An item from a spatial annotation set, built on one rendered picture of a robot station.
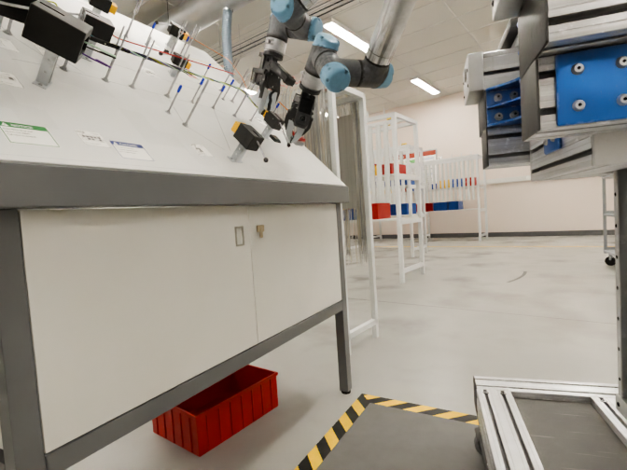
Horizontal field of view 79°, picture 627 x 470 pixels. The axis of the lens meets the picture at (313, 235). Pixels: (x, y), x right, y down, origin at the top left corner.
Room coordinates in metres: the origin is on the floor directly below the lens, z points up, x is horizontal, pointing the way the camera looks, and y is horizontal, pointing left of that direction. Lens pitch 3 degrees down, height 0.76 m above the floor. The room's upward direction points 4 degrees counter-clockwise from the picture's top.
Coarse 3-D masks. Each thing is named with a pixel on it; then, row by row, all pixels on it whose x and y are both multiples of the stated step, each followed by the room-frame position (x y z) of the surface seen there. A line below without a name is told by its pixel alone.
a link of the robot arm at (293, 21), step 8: (272, 0) 1.17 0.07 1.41; (280, 0) 1.16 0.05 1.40; (288, 0) 1.15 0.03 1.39; (296, 0) 1.17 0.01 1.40; (304, 0) 1.16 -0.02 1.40; (312, 0) 1.17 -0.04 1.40; (272, 8) 1.17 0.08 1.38; (280, 8) 1.16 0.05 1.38; (288, 8) 1.16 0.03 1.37; (296, 8) 1.18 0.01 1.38; (304, 8) 1.19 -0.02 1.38; (280, 16) 1.17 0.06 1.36; (288, 16) 1.18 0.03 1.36; (296, 16) 1.20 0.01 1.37; (304, 16) 1.24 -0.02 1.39; (288, 24) 1.22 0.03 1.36; (296, 24) 1.23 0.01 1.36
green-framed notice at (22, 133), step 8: (0, 120) 0.62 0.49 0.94; (0, 128) 0.61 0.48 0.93; (8, 128) 0.62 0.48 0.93; (16, 128) 0.63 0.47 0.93; (24, 128) 0.64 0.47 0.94; (32, 128) 0.65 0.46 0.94; (40, 128) 0.67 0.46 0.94; (8, 136) 0.60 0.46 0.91; (16, 136) 0.61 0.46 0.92; (24, 136) 0.62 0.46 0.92; (32, 136) 0.64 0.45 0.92; (40, 136) 0.65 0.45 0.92; (48, 136) 0.66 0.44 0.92; (24, 144) 0.61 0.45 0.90; (32, 144) 0.62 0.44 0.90; (40, 144) 0.63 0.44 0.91; (48, 144) 0.64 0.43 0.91; (56, 144) 0.66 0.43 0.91
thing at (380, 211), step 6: (390, 168) 4.06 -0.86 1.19; (402, 168) 4.25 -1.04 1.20; (372, 204) 4.24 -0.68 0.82; (378, 204) 4.23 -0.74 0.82; (384, 204) 4.36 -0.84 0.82; (348, 210) 4.57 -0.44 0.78; (372, 210) 4.24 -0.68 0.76; (378, 210) 4.22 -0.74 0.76; (384, 210) 4.35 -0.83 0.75; (372, 216) 4.24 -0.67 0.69; (378, 216) 4.21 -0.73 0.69; (384, 216) 4.35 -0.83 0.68; (390, 216) 4.47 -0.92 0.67
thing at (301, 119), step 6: (300, 96) 1.23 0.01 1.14; (306, 96) 1.23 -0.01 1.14; (312, 96) 1.23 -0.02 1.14; (300, 102) 1.22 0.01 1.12; (306, 102) 1.22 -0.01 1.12; (312, 102) 1.23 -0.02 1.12; (300, 108) 1.21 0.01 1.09; (306, 108) 1.22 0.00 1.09; (312, 108) 1.22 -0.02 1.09; (300, 114) 1.21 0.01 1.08; (306, 114) 1.21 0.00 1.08; (294, 120) 1.21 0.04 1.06; (300, 120) 1.20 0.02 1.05; (306, 120) 1.21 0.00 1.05; (300, 126) 1.21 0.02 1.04; (306, 126) 1.21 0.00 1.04
